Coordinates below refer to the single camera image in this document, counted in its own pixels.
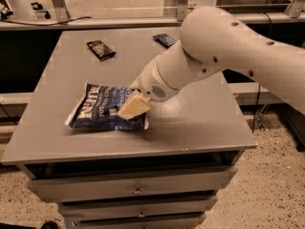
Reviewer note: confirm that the top grey drawer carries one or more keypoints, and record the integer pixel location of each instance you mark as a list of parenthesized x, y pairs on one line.
[(132, 185)]

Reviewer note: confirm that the blue rxbar blueberry bar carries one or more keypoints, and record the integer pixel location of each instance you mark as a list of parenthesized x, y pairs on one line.
[(164, 39)]

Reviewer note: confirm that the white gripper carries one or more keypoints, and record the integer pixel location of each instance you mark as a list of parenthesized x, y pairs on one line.
[(149, 81)]

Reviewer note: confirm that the grey metal rail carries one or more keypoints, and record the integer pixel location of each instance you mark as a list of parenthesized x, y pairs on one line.
[(122, 23)]

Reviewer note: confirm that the bottom grey drawer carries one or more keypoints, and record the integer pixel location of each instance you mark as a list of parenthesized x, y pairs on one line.
[(171, 221)]

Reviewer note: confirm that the black snack bar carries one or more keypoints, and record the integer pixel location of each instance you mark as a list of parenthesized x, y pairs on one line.
[(100, 50)]

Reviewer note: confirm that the middle grey drawer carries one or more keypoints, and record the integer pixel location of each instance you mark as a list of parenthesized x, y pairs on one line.
[(139, 208)]

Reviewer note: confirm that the blue potato chip bag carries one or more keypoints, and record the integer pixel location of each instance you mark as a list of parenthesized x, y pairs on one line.
[(98, 109)]

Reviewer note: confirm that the grey drawer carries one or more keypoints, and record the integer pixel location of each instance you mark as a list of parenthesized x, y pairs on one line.
[(139, 208), (132, 185), (171, 221)]

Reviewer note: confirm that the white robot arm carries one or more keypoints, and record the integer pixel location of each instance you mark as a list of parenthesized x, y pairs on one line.
[(213, 40)]

